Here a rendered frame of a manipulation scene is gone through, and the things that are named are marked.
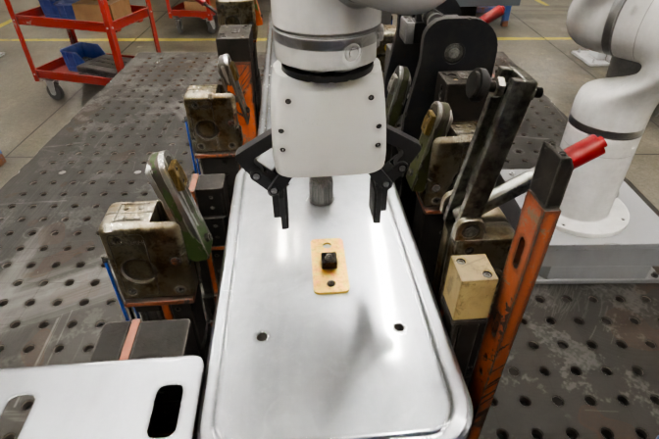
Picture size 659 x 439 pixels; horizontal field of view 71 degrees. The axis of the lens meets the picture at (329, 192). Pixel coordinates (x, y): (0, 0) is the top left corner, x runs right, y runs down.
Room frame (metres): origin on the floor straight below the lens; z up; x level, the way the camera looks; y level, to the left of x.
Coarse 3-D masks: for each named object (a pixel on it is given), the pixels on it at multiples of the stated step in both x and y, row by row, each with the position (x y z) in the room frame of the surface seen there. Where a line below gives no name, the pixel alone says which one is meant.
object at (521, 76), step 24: (480, 72) 0.38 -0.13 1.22; (504, 72) 0.39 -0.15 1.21; (480, 96) 0.37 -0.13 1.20; (504, 96) 0.37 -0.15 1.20; (528, 96) 0.36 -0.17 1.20; (480, 120) 0.39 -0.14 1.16; (504, 120) 0.36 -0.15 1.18; (480, 144) 0.39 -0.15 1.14; (504, 144) 0.36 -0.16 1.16; (480, 168) 0.36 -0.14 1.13; (456, 192) 0.39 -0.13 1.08; (480, 192) 0.36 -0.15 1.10; (480, 216) 0.36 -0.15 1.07
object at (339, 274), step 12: (312, 240) 0.41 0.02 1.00; (324, 240) 0.41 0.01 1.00; (336, 240) 0.41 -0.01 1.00; (312, 252) 0.39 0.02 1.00; (324, 252) 0.39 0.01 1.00; (336, 252) 0.39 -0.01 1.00; (312, 264) 0.37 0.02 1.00; (324, 264) 0.36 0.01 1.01; (336, 264) 0.36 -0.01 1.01; (324, 276) 0.35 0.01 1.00; (336, 276) 0.35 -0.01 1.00; (324, 288) 0.33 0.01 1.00; (336, 288) 0.33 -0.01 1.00; (348, 288) 0.33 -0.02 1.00
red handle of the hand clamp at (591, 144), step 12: (576, 144) 0.39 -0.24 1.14; (588, 144) 0.38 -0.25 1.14; (600, 144) 0.38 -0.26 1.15; (576, 156) 0.38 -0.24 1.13; (588, 156) 0.38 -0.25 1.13; (576, 168) 0.38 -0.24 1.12; (516, 180) 0.38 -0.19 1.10; (528, 180) 0.38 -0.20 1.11; (492, 192) 0.38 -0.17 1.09; (504, 192) 0.38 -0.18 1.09; (516, 192) 0.38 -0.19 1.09; (492, 204) 0.37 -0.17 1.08; (456, 216) 0.37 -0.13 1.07
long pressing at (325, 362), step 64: (256, 192) 0.51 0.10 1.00; (256, 256) 0.38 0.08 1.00; (384, 256) 0.38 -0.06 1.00; (256, 320) 0.29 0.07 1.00; (320, 320) 0.29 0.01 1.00; (384, 320) 0.29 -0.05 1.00; (256, 384) 0.23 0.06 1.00; (320, 384) 0.23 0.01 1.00; (384, 384) 0.23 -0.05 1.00; (448, 384) 0.22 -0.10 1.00
